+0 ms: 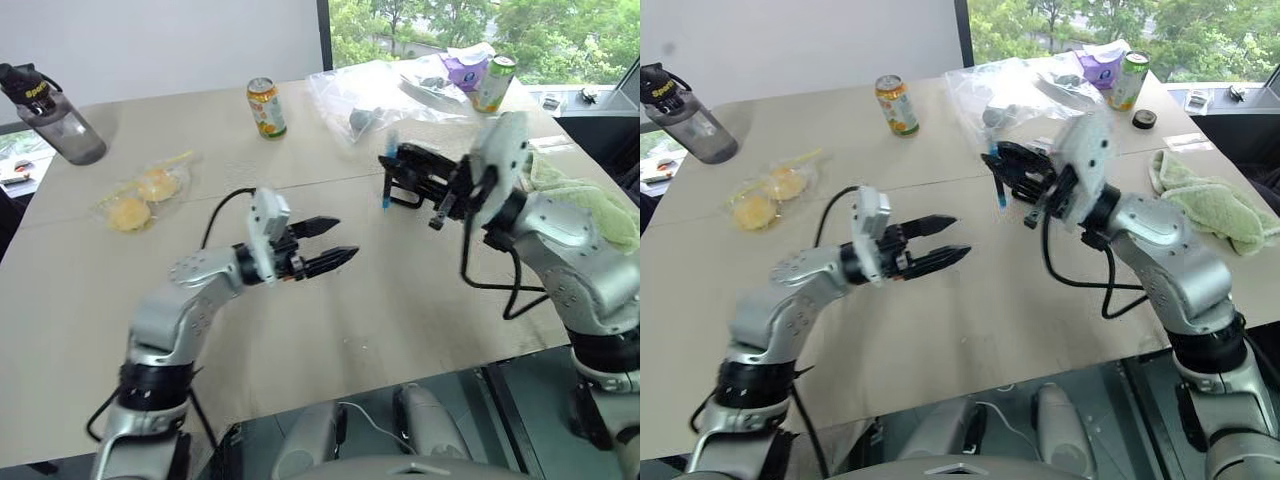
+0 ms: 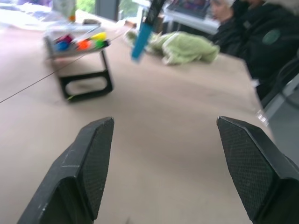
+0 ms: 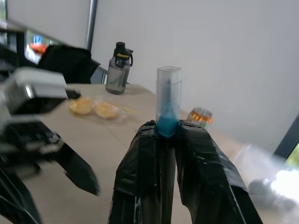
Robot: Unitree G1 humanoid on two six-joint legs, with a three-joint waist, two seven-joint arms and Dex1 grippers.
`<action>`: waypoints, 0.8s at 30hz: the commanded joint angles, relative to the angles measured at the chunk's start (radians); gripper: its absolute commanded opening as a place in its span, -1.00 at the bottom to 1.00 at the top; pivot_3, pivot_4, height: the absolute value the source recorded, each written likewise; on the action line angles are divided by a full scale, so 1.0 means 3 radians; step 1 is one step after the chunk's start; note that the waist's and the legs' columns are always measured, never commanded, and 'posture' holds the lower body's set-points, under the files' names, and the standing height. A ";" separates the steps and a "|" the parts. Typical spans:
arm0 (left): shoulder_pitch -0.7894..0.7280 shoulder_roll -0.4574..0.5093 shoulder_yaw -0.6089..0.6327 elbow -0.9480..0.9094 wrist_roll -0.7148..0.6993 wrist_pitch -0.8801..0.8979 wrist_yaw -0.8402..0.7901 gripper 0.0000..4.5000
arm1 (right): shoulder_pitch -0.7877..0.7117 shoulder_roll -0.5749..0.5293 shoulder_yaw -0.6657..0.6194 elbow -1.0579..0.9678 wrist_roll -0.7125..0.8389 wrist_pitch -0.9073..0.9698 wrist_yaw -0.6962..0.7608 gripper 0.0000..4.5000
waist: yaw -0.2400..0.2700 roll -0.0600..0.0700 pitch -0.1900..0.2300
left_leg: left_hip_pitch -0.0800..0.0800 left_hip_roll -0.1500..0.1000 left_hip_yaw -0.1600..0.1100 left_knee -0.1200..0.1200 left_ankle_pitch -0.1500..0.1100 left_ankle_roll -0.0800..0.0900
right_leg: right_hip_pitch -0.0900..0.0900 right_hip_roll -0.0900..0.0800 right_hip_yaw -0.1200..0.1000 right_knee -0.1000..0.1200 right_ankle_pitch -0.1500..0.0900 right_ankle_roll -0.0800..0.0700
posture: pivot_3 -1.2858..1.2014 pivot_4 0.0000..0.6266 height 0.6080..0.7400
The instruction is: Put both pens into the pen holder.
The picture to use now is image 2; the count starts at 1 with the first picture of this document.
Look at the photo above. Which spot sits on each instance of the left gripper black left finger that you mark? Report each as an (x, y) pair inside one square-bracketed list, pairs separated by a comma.
[(70, 177)]

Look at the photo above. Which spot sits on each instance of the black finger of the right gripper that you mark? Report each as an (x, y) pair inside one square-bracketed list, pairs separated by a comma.
[(154, 11)]

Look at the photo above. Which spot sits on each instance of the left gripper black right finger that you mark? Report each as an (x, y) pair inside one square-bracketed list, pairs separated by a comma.
[(261, 172)]

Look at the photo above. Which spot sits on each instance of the yellow highlighter pen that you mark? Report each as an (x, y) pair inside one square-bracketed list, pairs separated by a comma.
[(99, 36)]

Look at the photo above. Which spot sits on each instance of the green highlighter pen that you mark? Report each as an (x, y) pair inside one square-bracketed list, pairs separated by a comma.
[(100, 44)]

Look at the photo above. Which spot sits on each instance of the orange highlighter pen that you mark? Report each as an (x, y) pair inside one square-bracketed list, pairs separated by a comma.
[(84, 45)]

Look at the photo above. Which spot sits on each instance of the magenta highlighter pen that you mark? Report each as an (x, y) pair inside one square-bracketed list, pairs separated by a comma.
[(64, 38)]

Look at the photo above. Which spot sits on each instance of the black and grey pen holder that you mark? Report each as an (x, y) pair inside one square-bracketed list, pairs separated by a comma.
[(86, 81)]

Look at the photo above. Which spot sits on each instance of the blue highlighter pen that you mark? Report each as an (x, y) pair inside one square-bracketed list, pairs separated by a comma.
[(61, 46)]

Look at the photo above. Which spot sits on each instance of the light green towel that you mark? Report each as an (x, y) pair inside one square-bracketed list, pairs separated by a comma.
[(184, 49)]

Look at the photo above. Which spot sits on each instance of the small grey object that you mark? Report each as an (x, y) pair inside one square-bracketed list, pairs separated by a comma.
[(90, 21)]

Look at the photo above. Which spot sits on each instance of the white-haired person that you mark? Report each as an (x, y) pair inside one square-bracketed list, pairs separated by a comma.
[(222, 11)]

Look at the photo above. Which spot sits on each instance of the grey chair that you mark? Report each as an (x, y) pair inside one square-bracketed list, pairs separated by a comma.
[(282, 93)]

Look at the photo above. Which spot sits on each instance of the bottle with orange cap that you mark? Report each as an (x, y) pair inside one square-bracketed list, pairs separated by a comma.
[(64, 8)]

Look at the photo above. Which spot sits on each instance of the person in black jacket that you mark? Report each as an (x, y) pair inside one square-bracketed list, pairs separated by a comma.
[(264, 42)]

